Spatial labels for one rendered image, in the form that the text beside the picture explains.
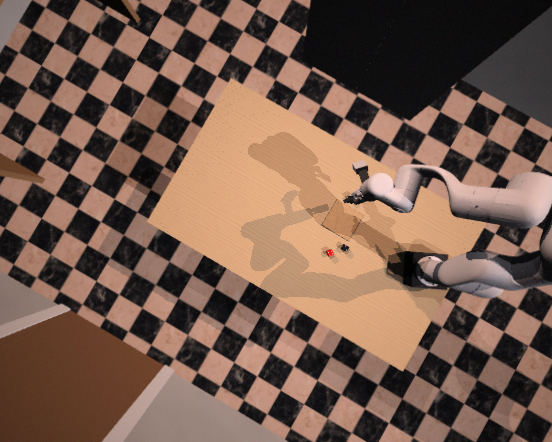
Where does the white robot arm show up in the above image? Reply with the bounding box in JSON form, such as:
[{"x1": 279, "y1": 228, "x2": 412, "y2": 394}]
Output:
[{"x1": 352, "y1": 160, "x2": 552, "y2": 298}]

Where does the brown square mat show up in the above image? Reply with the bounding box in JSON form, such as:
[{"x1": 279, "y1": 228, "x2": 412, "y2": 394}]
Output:
[{"x1": 322, "y1": 199, "x2": 364, "y2": 240}]

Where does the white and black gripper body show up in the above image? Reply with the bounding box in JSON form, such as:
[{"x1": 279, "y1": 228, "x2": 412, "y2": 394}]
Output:
[{"x1": 351, "y1": 188, "x2": 366, "y2": 205}]

